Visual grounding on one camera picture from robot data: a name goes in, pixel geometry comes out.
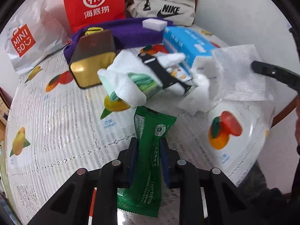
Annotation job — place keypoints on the white Miniso plastic bag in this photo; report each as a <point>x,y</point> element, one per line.
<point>31,34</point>

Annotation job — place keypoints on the white mesh drawstring pouch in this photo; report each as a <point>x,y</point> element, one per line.
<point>226,75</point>

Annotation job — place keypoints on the yellow black small pouch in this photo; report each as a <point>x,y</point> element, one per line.
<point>93,30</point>

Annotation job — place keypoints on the green snack sachet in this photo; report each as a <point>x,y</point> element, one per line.
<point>144,195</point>

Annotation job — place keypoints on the blue tissue pack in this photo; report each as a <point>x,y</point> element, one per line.
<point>181,39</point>

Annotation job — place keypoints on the purple towel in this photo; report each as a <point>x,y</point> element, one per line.
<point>127,33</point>

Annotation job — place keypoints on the red Haidilao paper bag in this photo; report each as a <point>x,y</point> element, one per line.
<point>82,13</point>

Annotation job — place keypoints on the beige Nike waist bag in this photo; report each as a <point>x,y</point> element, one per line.
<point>180,12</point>

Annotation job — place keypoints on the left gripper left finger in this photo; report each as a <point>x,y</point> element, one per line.
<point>90,197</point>

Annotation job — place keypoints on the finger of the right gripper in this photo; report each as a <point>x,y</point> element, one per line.
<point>282,75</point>

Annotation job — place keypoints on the dark green tea tin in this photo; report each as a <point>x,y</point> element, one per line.
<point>92,53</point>

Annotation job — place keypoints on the green tissue packet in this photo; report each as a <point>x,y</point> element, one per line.
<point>132,88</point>

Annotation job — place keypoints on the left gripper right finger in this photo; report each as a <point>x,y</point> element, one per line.
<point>206,197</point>

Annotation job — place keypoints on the fruit print tablecloth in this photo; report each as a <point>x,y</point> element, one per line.
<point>51,134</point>

